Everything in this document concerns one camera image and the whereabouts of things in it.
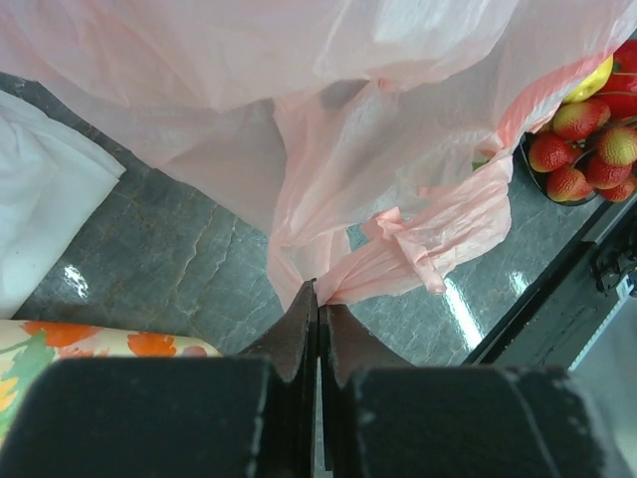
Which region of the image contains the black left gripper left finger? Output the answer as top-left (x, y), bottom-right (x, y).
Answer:
top-left (240, 281), bottom-right (319, 477)

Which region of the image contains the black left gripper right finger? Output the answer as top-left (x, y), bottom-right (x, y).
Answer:
top-left (318, 305), bottom-right (411, 477)

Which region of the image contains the pink plastic bag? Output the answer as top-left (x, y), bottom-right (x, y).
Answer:
top-left (1, 1), bottom-right (636, 306)

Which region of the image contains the red fake fruit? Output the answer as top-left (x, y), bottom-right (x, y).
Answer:
top-left (611, 39), bottom-right (637, 79)

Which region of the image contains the floral patterned cloth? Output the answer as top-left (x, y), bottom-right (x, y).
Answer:
top-left (1, 320), bottom-right (220, 438)

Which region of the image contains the white cloth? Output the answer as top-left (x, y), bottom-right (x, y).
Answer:
top-left (1, 93), bottom-right (125, 319)

